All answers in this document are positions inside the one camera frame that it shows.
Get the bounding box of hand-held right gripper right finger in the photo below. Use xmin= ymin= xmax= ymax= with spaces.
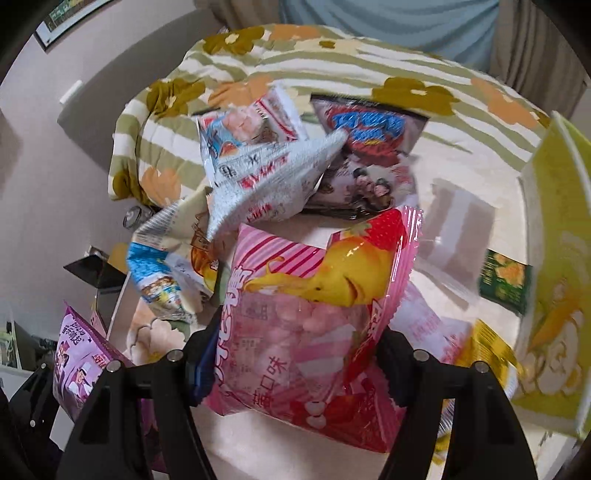
xmin=376 ymin=329 xmax=539 ymax=480

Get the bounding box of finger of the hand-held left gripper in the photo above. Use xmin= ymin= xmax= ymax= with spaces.
xmin=8 ymin=362 xmax=63 ymax=450

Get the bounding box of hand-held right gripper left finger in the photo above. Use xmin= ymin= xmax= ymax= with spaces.
xmin=55 ymin=307 xmax=222 ymax=480

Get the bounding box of purple snack packet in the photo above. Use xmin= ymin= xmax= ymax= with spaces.
xmin=53 ymin=302 xmax=160 ymax=467

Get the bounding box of pink strawberry snack bag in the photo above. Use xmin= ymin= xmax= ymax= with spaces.
xmin=203 ymin=208 xmax=423 ymax=453

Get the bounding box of green cardboard box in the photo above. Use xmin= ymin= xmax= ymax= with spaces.
xmin=508 ymin=111 xmax=591 ymax=439

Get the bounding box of pale pink snack packet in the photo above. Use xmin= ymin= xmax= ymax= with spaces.
xmin=392 ymin=281 xmax=474 ymax=367

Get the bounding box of yellow snack packet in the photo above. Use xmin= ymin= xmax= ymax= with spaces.
xmin=438 ymin=318 xmax=522 ymax=457

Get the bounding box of cream blue snack packet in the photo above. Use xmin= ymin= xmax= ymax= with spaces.
xmin=127 ymin=185 xmax=222 ymax=324

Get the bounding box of dark green small packet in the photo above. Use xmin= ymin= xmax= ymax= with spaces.
xmin=478 ymin=249 xmax=529 ymax=317

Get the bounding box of round metal object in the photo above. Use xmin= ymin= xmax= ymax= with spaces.
xmin=122 ymin=205 xmax=153 ymax=232

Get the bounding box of photo-print snack packet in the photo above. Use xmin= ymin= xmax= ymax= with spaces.
xmin=305 ymin=152 xmax=416 ymax=217

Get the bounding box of silver red-print snack packet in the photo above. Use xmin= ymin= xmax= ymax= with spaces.
xmin=205 ymin=129 xmax=349 ymax=243

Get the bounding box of cream patterned bed sheet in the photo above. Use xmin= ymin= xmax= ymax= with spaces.
xmin=111 ymin=124 xmax=578 ymax=480

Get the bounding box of dark red blue snack packet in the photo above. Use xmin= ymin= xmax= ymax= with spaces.
xmin=310 ymin=95 xmax=428 ymax=162

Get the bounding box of white pink-print snack packet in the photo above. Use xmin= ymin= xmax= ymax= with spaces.
xmin=196 ymin=85 xmax=310 ymax=185

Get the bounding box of striped floral blanket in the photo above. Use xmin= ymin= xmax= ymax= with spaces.
xmin=108 ymin=23 xmax=552 ymax=208

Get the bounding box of light blue curtain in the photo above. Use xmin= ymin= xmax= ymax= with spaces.
xmin=277 ymin=0 xmax=502 ymax=72

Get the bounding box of beige curtain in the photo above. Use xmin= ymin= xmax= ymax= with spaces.
xmin=489 ymin=0 xmax=591 ymax=116

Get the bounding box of white wall switch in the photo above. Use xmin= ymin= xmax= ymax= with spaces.
xmin=59 ymin=80 xmax=84 ymax=104

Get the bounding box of framed wall picture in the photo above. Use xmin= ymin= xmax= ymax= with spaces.
xmin=34 ymin=0 xmax=121 ymax=51

